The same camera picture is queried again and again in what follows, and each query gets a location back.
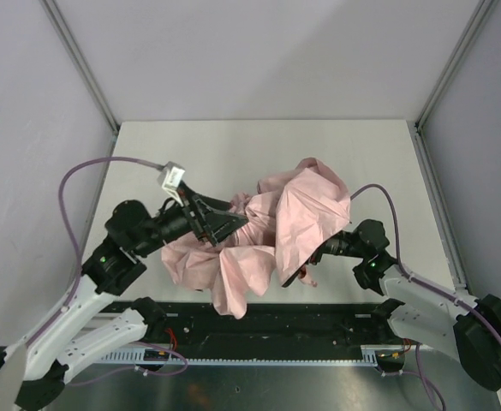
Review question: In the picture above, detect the pink folding umbrella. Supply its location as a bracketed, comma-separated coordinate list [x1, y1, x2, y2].
[161, 158, 350, 319]

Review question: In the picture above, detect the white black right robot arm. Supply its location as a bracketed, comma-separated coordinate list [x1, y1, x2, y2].
[308, 219, 501, 391]

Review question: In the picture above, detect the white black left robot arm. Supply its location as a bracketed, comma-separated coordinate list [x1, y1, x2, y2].
[0, 187, 248, 410]

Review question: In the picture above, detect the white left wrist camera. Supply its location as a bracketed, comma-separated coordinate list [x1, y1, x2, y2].
[158, 162, 186, 205]

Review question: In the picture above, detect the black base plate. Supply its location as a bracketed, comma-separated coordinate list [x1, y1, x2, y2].
[143, 302, 412, 359]

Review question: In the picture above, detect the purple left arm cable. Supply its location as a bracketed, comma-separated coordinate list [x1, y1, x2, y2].
[0, 156, 165, 386]

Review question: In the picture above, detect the grey slotted cable duct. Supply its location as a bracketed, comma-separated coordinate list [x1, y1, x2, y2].
[91, 344, 418, 369]

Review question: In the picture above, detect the aluminium frame rail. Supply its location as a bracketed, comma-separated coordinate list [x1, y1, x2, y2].
[408, 122, 468, 291]

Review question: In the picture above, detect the left corner aluminium post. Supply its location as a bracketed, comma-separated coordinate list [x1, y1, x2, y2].
[39, 0, 120, 135]

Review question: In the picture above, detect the corner aluminium post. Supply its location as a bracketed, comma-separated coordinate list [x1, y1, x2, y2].
[39, 0, 120, 135]
[415, 0, 498, 133]

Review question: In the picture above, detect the right corner aluminium post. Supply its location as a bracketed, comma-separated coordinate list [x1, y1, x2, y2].
[415, 0, 498, 133]

